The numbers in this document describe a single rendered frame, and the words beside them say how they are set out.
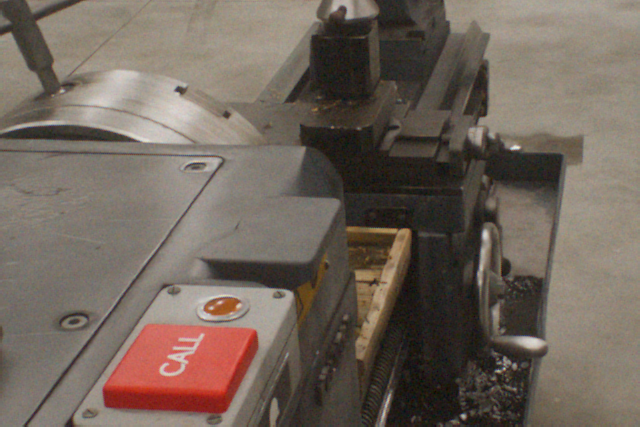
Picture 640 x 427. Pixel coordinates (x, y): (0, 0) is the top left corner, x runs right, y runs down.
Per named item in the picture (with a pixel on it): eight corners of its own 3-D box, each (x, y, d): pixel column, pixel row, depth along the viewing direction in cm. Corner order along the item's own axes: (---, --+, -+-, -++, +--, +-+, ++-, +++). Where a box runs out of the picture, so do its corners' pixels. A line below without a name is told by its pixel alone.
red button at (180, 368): (227, 430, 61) (223, 391, 61) (104, 423, 63) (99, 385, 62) (261, 360, 67) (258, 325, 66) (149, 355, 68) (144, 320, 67)
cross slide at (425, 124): (462, 185, 163) (461, 151, 161) (139, 176, 173) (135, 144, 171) (478, 134, 178) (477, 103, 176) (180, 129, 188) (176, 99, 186)
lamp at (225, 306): (237, 328, 69) (235, 314, 69) (199, 326, 70) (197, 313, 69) (248, 308, 71) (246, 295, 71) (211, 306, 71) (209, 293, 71)
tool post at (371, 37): (370, 101, 166) (366, 25, 161) (313, 101, 167) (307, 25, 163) (381, 81, 172) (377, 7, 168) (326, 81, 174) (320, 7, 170)
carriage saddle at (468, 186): (465, 234, 164) (464, 191, 162) (116, 222, 174) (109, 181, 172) (491, 143, 190) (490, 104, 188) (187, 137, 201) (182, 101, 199)
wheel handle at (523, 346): (547, 363, 171) (547, 344, 170) (484, 358, 172) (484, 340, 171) (549, 352, 173) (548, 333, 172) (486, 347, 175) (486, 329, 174)
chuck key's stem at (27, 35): (77, 116, 114) (16, -11, 110) (85, 119, 112) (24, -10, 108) (53, 127, 113) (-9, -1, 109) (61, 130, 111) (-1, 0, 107)
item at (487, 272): (503, 396, 173) (498, 235, 163) (425, 390, 175) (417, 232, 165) (519, 296, 196) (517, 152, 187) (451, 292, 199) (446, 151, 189)
